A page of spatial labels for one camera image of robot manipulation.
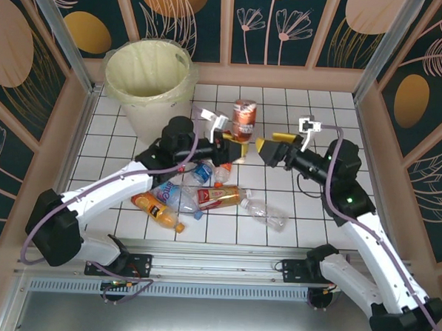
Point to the brown label bottle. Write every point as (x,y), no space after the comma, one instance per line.
(244,118)

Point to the orange cap bottle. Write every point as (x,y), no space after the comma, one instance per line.
(222,174)

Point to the small red label bottle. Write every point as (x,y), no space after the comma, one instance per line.
(181,168)

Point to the dark blue label bottle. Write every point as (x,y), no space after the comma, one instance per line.
(200,173)

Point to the red gold label bottle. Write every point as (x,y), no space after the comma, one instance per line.
(219,197)

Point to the light blue label bottle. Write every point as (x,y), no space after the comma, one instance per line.
(175,198)

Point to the clear unlabelled bottle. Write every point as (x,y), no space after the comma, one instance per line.
(266,216)

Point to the orange juice bottle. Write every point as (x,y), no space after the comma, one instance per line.
(154,208)

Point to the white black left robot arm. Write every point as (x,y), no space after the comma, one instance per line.
(105,189)

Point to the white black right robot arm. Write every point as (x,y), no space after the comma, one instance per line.
(365,240)

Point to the white ribbed plastic bin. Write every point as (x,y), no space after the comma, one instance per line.
(153,121)

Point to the pale green bin liner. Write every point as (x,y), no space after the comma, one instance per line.
(144,69)

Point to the grey metal panel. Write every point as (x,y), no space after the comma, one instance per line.
(198,320)

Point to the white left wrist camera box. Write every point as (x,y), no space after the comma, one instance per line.
(217,120)

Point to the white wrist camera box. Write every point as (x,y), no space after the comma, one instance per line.
(217,120)
(309,125)

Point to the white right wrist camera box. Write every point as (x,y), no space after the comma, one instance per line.
(309,125)

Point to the aluminium side rail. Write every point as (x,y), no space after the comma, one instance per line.
(364,125)
(78,139)

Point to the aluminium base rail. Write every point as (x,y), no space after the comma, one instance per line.
(216,263)

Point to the aluminium frame post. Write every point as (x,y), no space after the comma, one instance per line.
(65,42)
(385,52)

